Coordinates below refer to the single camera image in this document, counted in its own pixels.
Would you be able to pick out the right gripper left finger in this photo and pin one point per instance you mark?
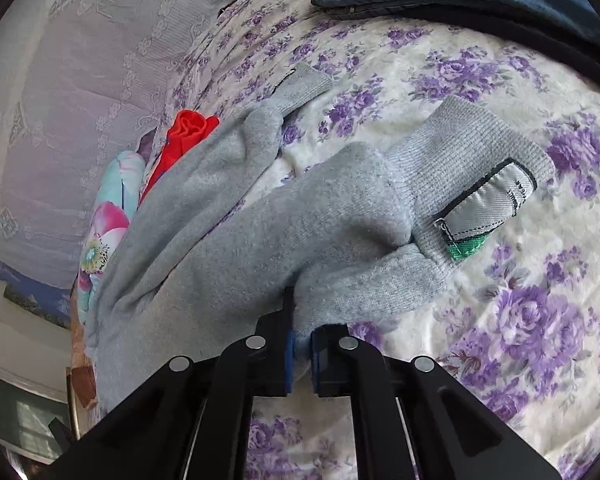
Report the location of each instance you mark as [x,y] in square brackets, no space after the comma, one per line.
[190,420]

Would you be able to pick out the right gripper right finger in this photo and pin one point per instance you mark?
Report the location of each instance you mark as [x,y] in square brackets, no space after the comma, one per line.
[413,420]

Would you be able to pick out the grey sweatpants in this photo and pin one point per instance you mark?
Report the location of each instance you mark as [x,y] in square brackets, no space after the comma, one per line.
[363,236]

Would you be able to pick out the blue patterned cloth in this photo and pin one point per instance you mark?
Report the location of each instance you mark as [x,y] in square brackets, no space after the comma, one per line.
[51,300]

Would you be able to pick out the folded floral turquoise quilt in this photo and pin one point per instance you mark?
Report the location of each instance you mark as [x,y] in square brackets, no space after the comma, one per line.
[115,204]

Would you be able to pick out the folded red shorts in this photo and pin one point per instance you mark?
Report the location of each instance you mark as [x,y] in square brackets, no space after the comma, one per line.
[187,131]

